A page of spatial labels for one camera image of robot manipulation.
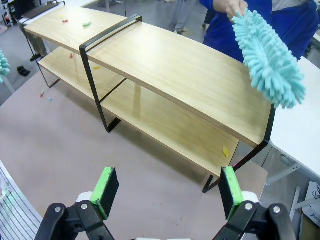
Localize green right gripper left finger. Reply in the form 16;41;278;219
34;166;120;240

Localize green right gripper right finger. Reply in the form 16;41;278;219
214;166;297;240

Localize teal chenille duster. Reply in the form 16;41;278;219
231;8;307;110
0;48;11;84

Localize person's right forearm blue sleeve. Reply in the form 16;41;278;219
199;0;232;14

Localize person's right hand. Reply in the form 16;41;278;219
225;0;249;24

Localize white printed box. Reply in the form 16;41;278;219
301;181;320;218

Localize white slatted panel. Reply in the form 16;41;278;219
0;159;44;240

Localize white side table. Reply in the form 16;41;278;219
269;56;320;182

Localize black shoe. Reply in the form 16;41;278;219
16;65;31;77

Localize person in khaki trousers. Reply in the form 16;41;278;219
24;31;49;62

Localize person in blue sweater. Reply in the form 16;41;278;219
199;0;320;63

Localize person black top grey trousers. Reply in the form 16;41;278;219
168;0;198;35

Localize wooden two-tier shelf black frame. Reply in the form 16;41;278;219
19;1;143;133
79;14;277;195

